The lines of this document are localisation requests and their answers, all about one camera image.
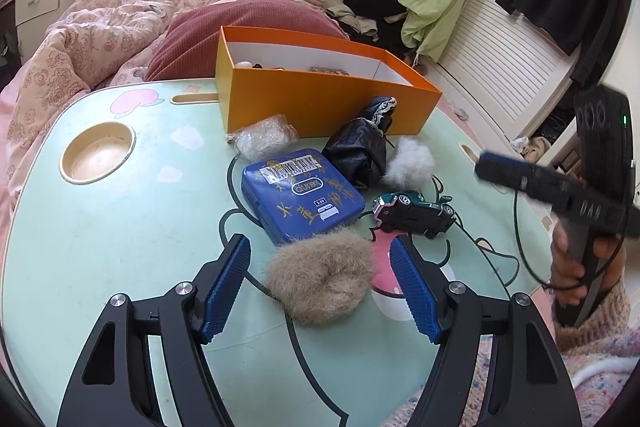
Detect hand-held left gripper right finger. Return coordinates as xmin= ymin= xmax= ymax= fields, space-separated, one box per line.
xmin=389 ymin=234 xmax=583 ymax=427

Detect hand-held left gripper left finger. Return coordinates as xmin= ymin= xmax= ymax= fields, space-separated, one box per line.
xmin=56 ymin=233 xmax=252 ymax=427

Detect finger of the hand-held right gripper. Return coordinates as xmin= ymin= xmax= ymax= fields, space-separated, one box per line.
xmin=474 ymin=150 xmax=572 ymax=214

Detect green toy car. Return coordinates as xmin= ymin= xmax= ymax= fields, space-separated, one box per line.
xmin=371 ymin=190 xmax=456 ymax=239

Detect beige fur pompom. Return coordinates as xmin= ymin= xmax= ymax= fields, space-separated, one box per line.
xmin=264 ymin=227 xmax=376 ymax=327

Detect orange cardboard box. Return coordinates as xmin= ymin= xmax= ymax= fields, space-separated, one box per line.
xmin=215 ymin=26 xmax=444 ymax=138

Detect person's right forearm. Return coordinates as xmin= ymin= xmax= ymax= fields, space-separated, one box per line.
xmin=550 ymin=279 xmax=640 ymax=388

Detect green cartoon desktop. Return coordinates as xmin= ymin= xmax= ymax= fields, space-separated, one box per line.
xmin=0 ymin=77 xmax=556 ymax=427

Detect person's right hand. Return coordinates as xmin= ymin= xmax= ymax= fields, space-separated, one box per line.
xmin=549 ymin=219 xmax=628 ymax=308

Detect white slatted wardrobe door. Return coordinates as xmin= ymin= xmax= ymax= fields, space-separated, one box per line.
xmin=425 ymin=0 xmax=586 ymax=142

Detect white fur pompom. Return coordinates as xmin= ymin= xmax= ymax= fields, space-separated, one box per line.
xmin=382 ymin=138 xmax=435 ymax=190

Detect blue tin box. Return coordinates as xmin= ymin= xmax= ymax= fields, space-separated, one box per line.
xmin=241 ymin=148 xmax=366 ymax=246

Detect black lace-trimmed bag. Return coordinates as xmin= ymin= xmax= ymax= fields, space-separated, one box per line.
xmin=322 ymin=96 xmax=398 ymax=191

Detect clear plastic bag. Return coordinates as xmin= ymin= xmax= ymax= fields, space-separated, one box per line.
xmin=225 ymin=114 xmax=299 ymax=161

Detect pile of dark clothes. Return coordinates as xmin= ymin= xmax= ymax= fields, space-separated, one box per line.
xmin=327 ymin=0 xmax=426 ymax=52

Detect speckled knit sweater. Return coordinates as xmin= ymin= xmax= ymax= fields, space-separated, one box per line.
xmin=390 ymin=337 xmax=640 ymax=427

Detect red pillow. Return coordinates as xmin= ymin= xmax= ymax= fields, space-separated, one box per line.
xmin=145 ymin=0 xmax=351 ymax=82

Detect pink floral quilt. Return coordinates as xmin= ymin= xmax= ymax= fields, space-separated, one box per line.
xmin=0 ymin=0 xmax=326 ymax=258

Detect white drawer cabinet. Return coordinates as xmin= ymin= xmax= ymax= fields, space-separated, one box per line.
xmin=14 ymin=0 xmax=63 ymax=40

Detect black cable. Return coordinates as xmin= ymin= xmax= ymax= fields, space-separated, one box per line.
xmin=512 ymin=187 xmax=586 ymax=293

